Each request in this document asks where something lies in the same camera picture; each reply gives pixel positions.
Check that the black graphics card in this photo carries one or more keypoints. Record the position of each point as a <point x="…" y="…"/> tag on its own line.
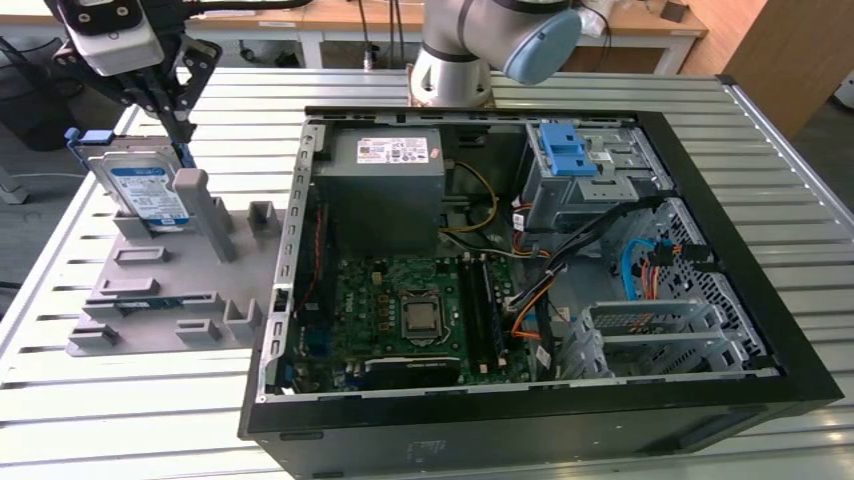
<point x="410" y="372"/>

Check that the RAM stick in rack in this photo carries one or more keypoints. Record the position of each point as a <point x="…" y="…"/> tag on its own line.
<point x="150" y="302"/>

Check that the black CPU socket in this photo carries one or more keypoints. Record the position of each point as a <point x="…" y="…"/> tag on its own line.
<point x="422" y="342"/>

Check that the black PC case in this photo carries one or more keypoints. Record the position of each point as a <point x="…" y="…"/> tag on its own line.
<point x="467" y="430"/>

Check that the clear plastic bag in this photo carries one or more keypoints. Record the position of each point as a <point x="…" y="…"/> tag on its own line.
<point x="595" y="22"/>

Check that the blue plastic drive latch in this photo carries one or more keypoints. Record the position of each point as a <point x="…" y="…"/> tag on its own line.
<point x="563" y="150"/>

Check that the wooden desk white frame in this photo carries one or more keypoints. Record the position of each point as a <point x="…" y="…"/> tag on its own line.
<point x="234" y="21"/>

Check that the metal drive cage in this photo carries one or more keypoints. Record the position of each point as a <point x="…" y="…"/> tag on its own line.
<point x="601" y="192"/>

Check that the grey parts rack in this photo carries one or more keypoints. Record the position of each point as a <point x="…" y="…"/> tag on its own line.
<point x="180" y="280"/>

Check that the black RAM slot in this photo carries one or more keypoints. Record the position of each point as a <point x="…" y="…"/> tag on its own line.
<point x="472" y="310"/>

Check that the grey metal stand foot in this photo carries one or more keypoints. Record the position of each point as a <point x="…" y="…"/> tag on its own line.
<point x="13" y="192"/>

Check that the metal disk bay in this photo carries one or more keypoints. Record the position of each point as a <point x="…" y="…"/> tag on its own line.
<point x="661" y="339"/>

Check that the small black box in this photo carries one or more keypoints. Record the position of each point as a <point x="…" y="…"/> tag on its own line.
<point x="674" y="12"/>

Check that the silver CPU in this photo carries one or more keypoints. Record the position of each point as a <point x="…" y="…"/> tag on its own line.
<point x="423" y="316"/>

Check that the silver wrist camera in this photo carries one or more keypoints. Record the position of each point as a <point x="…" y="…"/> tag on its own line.
<point x="116" y="35"/>

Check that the wooden cabinet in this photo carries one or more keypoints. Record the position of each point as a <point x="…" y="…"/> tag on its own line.
<point x="787" y="50"/>

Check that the black mesh waste bin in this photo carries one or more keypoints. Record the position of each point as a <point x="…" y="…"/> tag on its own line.
<point x="33" y="110"/>

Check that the grey power supply unit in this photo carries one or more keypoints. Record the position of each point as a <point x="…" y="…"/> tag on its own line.
<point x="380" y="200"/>

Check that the green motherboard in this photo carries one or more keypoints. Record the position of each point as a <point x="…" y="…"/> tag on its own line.
<point x="367" y="300"/>

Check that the hard disk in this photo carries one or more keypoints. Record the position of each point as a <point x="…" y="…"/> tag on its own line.
<point x="143" y="190"/>

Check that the white appliance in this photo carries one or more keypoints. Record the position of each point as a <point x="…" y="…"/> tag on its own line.
<point x="847" y="90"/>

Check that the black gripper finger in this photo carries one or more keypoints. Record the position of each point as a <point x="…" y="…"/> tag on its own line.
<point x="100" y="82"/>
<point x="200" y="65"/>

